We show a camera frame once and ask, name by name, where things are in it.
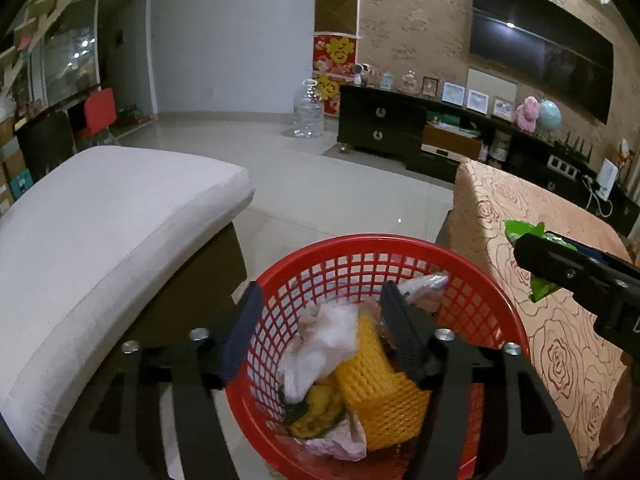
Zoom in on red yellow wall poster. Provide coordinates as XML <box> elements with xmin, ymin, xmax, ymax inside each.
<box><xmin>312</xmin><ymin>32</ymin><xmax>358</xmax><ymax>113</ymax></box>

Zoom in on white tissue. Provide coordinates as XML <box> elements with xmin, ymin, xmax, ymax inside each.
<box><xmin>279</xmin><ymin>302</ymin><xmax>361</xmax><ymax>403</ymax></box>

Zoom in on large clear water bottle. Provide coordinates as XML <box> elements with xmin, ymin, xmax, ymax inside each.
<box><xmin>291</xmin><ymin>79</ymin><xmax>326</xmax><ymax>139</ymax></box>

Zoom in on pink plush toy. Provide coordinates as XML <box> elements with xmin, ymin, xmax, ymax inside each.
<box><xmin>515</xmin><ymin>96</ymin><xmax>541</xmax><ymax>133</ymax></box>

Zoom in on black television cabinet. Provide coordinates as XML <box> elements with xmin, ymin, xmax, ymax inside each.
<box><xmin>336</xmin><ymin>84</ymin><xmax>640</xmax><ymax>238</ymax></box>

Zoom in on white upright network box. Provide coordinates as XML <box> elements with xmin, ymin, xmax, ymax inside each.
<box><xmin>597</xmin><ymin>158</ymin><xmax>619</xmax><ymax>200</ymax></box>

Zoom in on clear plastic wrapper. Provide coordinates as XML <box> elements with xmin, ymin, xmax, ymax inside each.
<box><xmin>400</xmin><ymin>272</ymin><xmax>451</xmax><ymax>311</ymax></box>

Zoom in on white socket panel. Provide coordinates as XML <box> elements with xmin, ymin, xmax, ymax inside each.
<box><xmin>546</xmin><ymin>154</ymin><xmax>581</xmax><ymax>177</ymax></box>

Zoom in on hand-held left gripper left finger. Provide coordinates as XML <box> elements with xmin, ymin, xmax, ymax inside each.
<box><xmin>47</xmin><ymin>281</ymin><xmax>264</xmax><ymax>480</ymax></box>

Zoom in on red plastic mesh basket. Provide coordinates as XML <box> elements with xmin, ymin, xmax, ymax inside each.
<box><xmin>223</xmin><ymin>233</ymin><xmax>531</xmax><ymax>480</ymax></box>

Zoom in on person's right forearm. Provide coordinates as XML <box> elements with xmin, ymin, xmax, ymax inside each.
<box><xmin>597</xmin><ymin>355</ymin><xmax>640</xmax><ymax>466</ymax></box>

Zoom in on red chair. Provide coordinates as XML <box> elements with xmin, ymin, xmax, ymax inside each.
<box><xmin>80</xmin><ymin>87</ymin><xmax>118</xmax><ymax>141</ymax></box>

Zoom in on pale blue globe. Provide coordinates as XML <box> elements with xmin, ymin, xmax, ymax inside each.
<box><xmin>537</xmin><ymin>99</ymin><xmax>562</xmax><ymax>141</ymax></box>

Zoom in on stacked jars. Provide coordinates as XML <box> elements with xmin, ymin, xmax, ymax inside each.
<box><xmin>492</xmin><ymin>130</ymin><xmax>511</xmax><ymax>163</ymax></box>

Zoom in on green snack wrapper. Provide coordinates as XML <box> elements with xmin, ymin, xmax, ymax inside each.
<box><xmin>504</xmin><ymin>220</ymin><xmax>566</xmax><ymax>303</ymax></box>

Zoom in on black chair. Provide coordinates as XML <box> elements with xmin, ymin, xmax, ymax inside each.
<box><xmin>17</xmin><ymin>111</ymin><xmax>78</xmax><ymax>181</ymax></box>

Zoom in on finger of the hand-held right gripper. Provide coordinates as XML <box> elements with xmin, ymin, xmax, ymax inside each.
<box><xmin>514</xmin><ymin>234</ymin><xmax>626</xmax><ymax>318</ymax></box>
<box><xmin>546</xmin><ymin>232</ymin><xmax>608</xmax><ymax>263</ymax></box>

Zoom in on white cushioned bench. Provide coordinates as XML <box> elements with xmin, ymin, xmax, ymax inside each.
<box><xmin>0</xmin><ymin>146</ymin><xmax>256</xmax><ymax>480</ymax></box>

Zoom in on rose-patterned tablecloth table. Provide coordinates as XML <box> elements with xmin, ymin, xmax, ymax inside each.
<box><xmin>434</xmin><ymin>157</ymin><xmax>638</xmax><ymax>471</ymax></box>

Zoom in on black wall television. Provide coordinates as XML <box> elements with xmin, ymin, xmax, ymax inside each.
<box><xmin>469</xmin><ymin>0</ymin><xmax>615</xmax><ymax>125</ymax></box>

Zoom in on white printed plastic bag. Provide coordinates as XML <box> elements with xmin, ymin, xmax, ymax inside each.
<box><xmin>305</xmin><ymin>412</ymin><xmax>368</xmax><ymax>461</ymax></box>

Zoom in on white cable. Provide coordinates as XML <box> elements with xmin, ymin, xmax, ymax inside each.
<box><xmin>582</xmin><ymin>175</ymin><xmax>613</xmax><ymax>218</ymax></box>

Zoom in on large yellow foam net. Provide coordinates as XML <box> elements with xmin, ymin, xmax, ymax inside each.
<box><xmin>335</xmin><ymin>317</ymin><xmax>431</xmax><ymax>451</ymax></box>

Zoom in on green flat box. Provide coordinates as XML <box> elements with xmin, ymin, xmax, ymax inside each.
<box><xmin>427</xmin><ymin>112</ymin><xmax>481</xmax><ymax>138</ymax></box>

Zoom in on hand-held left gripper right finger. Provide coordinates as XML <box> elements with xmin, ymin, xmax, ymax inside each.
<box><xmin>380</xmin><ymin>282</ymin><xmax>586</xmax><ymax>480</ymax></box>

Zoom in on black router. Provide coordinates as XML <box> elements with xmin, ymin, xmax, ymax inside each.
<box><xmin>556</xmin><ymin>132</ymin><xmax>595</xmax><ymax>161</ymax></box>

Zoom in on stack of cardboard boxes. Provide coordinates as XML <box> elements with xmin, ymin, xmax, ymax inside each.
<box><xmin>0</xmin><ymin>115</ymin><xmax>28</xmax><ymax>216</ymax></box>

